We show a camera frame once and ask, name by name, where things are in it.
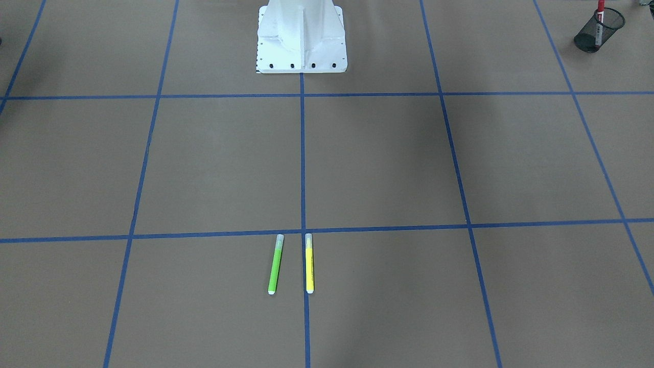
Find red and white marker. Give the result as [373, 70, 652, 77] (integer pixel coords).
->
[595, 0, 605, 50]

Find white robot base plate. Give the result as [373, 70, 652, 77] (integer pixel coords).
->
[255, 1, 348, 74]

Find near black mesh pen cup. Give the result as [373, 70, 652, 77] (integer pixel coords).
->
[574, 8, 626, 53]

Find yellow highlighter pen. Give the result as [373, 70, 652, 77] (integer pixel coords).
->
[305, 233, 315, 295]

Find green highlighter pen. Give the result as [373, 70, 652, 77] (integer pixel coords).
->
[268, 234, 285, 295]

